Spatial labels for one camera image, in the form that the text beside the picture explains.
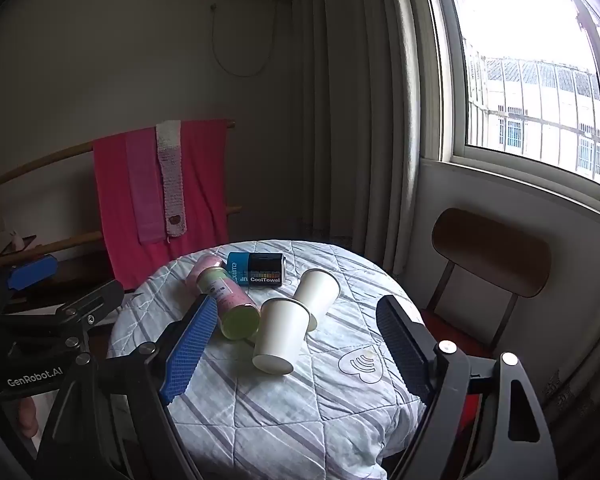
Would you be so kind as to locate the knitted pink and white strip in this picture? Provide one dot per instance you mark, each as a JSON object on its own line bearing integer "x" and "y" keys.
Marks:
{"x": 172, "y": 180}

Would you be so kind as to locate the light pink towel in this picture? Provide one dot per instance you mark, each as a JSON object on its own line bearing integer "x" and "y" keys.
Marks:
{"x": 145, "y": 190}

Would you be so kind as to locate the wooden towel rack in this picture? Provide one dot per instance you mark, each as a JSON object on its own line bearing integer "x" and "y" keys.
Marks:
{"x": 45, "y": 162}

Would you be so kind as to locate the quilted striped table cover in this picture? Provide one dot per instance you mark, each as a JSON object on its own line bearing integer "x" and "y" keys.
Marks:
{"x": 290, "y": 410}

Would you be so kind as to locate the bright pink towel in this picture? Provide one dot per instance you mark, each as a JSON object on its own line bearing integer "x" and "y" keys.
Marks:
{"x": 200, "y": 195}

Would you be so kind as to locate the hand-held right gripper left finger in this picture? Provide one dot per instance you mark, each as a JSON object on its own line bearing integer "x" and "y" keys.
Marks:
{"x": 190, "y": 347}

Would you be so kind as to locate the grey curtain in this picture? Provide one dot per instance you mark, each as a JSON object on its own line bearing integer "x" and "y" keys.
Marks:
{"x": 379, "y": 110}

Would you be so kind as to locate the pink cylindrical canister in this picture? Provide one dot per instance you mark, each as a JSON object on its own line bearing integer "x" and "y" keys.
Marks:
{"x": 232, "y": 302}

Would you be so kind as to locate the blue and black canister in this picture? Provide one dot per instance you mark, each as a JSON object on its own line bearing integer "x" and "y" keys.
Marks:
{"x": 260, "y": 270}

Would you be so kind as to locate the white paper cup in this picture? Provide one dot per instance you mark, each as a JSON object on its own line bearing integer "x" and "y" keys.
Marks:
{"x": 317, "y": 295}
{"x": 280, "y": 335}

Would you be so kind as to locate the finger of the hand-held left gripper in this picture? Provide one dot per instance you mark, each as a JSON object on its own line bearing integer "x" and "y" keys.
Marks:
{"x": 30, "y": 272}
{"x": 92, "y": 302}

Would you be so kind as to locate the person's left hand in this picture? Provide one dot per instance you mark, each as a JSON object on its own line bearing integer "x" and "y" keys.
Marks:
{"x": 27, "y": 415}

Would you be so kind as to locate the white framed window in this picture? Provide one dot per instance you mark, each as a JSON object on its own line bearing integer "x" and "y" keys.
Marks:
{"x": 529, "y": 60}

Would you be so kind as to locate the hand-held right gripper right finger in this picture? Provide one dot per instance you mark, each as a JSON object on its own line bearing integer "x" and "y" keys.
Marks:
{"x": 404, "y": 350}

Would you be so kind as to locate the wooden chair with red seat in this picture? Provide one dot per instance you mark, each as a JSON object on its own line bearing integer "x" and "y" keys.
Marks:
{"x": 489, "y": 250}

